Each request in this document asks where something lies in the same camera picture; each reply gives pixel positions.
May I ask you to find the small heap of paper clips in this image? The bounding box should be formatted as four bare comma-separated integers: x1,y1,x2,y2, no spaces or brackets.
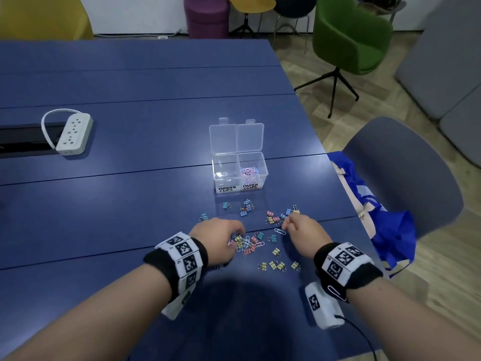
239,165,262,185

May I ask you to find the yellow chair with black legs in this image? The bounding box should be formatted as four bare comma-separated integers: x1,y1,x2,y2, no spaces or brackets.
226,0,277,38

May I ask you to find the grey sofa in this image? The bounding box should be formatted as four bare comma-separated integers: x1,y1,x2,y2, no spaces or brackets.
394,0,481,168

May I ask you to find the dark chair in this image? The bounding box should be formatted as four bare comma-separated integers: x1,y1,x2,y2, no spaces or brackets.
271,0,318,53

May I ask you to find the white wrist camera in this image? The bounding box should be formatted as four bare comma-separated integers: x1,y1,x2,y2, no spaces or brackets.
304,281,345,330
161,285,196,321

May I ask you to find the black table cable tray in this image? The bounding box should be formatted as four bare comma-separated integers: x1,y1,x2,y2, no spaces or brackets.
0,123,67,158

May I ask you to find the large yellow chair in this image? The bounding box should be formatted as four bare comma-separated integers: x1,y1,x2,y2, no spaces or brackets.
0,0,94,41

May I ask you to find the black camera cable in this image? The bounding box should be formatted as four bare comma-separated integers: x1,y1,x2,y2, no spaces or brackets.
334,315,378,361

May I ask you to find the grey metal chair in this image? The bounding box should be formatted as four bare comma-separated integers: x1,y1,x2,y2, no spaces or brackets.
357,0,407,25

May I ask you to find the blue bag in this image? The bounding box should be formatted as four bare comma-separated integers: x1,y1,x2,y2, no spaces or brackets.
327,150,417,279

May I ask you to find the green chair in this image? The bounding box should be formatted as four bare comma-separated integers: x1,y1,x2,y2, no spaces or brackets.
294,0,393,119

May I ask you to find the person's right forearm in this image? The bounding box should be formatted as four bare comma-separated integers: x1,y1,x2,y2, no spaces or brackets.
345,278,481,361

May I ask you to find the person's left forearm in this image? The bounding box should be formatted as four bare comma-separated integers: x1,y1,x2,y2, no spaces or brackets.
4,263,172,361

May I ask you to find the person's right hand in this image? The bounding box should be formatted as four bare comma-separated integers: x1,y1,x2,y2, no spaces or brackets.
282,213,333,260

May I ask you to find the clear two-compartment plastic box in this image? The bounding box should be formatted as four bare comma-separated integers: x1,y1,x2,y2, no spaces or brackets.
208,117,270,194

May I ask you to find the person's left hand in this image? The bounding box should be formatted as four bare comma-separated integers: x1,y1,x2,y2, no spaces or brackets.
188,217,246,267

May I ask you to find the group of pastel binder clips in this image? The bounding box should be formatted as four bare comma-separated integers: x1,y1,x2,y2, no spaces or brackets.
199,199,301,272

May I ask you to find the black marker wristband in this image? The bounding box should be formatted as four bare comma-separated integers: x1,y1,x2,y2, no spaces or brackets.
143,232,209,303
314,242,384,303

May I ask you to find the purple stool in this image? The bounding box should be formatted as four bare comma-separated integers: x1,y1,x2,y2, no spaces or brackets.
183,0,230,39

